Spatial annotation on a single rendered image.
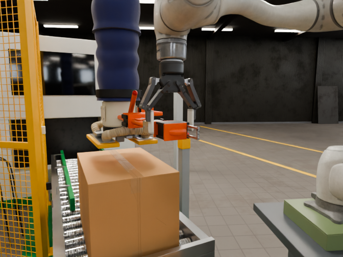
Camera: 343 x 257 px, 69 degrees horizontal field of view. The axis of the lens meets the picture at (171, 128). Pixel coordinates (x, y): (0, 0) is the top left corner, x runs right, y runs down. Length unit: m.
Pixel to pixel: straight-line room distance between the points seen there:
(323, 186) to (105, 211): 0.88
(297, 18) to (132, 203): 0.92
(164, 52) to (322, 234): 0.84
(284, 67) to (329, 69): 2.23
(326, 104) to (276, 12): 12.98
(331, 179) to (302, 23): 0.59
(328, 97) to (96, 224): 13.32
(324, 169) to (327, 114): 12.67
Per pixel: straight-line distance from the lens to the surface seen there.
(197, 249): 1.28
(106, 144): 1.16
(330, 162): 1.15
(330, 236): 1.10
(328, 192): 1.18
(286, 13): 0.94
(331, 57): 14.25
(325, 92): 13.86
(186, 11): 0.59
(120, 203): 1.10
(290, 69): 13.14
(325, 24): 1.01
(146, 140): 1.21
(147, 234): 1.21
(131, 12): 1.29
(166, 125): 0.71
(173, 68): 0.74
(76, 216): 1.75
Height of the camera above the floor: 1.29
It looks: 7 degrees down
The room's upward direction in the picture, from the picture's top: straight up
